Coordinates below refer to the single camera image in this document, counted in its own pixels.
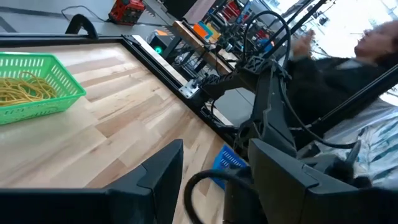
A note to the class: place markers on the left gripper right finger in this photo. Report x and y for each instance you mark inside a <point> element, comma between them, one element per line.
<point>286,193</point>

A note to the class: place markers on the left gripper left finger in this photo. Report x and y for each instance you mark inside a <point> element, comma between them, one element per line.
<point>155,193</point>

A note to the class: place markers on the yellow rubber band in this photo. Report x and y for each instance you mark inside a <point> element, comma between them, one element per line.
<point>18,90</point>
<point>40,88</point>
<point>12,98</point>

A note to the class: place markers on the patterned white blue cloth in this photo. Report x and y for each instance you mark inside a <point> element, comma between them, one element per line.
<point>379,140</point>

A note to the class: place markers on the blue plastic basket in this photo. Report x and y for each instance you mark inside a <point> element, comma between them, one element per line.
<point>227,158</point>

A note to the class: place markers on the person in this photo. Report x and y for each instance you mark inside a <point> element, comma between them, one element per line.
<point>326,87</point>

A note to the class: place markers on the person's hand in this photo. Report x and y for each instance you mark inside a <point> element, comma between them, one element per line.
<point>303,46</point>

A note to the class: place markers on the green plastic basket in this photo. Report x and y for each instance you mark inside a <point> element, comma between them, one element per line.
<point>62,81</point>

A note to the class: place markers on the wooden workbench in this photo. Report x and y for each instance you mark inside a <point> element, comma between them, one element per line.
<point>199,49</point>

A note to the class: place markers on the black box with green light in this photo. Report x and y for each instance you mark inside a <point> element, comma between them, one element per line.
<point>158,42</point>

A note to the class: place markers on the colourful box stack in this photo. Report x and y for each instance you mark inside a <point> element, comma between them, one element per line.
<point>205,31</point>

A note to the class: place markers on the red plastic crate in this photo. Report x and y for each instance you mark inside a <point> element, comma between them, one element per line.
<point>127,12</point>

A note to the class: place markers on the white metal bracket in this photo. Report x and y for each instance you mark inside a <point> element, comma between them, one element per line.
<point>189,89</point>

